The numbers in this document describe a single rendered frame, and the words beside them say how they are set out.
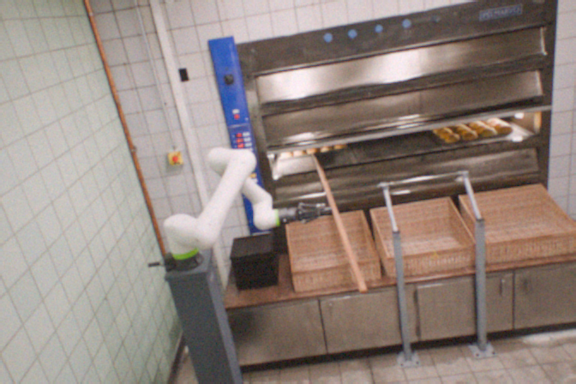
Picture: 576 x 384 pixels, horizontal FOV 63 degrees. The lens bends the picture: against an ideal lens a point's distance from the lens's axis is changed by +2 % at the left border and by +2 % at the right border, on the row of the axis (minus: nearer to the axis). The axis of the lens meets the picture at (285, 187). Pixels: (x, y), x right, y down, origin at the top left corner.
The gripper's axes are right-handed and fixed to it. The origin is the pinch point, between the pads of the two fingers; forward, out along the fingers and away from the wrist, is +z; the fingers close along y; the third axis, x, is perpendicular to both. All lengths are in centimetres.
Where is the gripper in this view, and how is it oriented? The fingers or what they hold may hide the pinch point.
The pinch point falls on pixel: (325, 210)
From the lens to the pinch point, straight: 255.7
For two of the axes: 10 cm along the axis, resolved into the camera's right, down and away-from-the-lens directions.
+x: 0.1, 3.7, -9.3
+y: 1.7, 9.2, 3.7
